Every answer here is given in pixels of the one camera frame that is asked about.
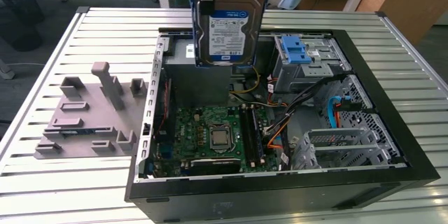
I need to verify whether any black graphics card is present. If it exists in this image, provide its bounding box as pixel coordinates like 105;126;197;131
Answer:
181;156;242;177

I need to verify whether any hard disk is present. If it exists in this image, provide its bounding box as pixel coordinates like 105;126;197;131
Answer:
185;0;272;69

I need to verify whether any silver CPU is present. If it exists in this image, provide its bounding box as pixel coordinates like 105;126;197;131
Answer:
212;130;229;146

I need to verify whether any red black twisted wire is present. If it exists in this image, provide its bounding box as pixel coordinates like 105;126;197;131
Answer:
158;78;170;134

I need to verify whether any silver disk bay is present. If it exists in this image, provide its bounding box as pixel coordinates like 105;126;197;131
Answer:
292;126;400;169

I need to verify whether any black PC case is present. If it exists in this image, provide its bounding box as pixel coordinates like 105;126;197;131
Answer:
124;26;441;223

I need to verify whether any black sleeved wire bundle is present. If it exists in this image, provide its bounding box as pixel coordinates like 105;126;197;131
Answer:
264;74;345;134

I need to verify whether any black white wire bundle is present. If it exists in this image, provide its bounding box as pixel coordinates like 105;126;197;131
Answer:
229;93;290;108

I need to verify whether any grey power supply unit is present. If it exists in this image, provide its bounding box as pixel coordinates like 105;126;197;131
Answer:
162;37;233;108

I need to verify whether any black mesh bin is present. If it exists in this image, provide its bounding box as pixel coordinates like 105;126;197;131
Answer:
0;0;45;52

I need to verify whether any blue data wire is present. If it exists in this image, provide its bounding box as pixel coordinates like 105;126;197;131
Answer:
328;94;350;130

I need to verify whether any green RAM stick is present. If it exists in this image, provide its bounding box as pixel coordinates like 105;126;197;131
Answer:
58;129;96;135

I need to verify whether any CPU socket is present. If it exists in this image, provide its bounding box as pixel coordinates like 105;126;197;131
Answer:
206;123;236;154

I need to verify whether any orange wire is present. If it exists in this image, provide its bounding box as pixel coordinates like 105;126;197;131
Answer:
266;120;292;152

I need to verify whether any silver drive cage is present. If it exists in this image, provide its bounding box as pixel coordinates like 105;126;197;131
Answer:
272;35;352;95

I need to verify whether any red yellow black power wire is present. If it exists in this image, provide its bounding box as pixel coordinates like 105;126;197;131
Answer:
333;99;361;129

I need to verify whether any blue plastic drive latch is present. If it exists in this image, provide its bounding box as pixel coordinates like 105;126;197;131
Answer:
281;36;312;65

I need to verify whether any green motherboard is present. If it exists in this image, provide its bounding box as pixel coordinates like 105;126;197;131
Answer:
149;104;284;177

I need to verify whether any grey parts rack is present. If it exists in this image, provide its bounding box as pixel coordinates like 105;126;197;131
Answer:
33;61;149;159

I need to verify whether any black RAM slot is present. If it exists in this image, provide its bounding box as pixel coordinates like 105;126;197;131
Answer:
238;104;256;167
248;104;266;166

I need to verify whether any red wire with white tag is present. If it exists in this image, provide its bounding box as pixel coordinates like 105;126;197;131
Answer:
265;76;280;94

